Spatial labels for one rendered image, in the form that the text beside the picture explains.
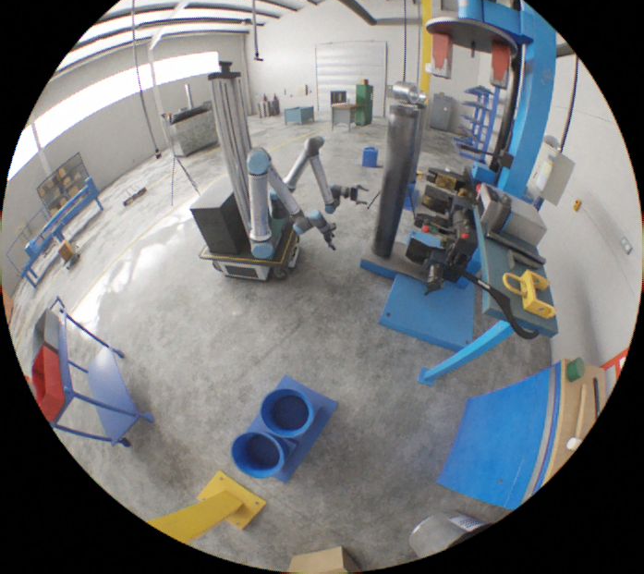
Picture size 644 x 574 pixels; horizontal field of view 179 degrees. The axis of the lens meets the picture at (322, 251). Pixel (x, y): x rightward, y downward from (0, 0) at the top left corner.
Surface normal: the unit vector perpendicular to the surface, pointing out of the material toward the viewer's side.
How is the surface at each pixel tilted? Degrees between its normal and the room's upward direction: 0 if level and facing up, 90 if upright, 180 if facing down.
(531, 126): 90
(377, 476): 0
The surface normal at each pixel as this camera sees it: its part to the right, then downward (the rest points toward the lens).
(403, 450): -0.04, -0.70
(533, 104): -0.47, 0.64
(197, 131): 0.84, 0.37
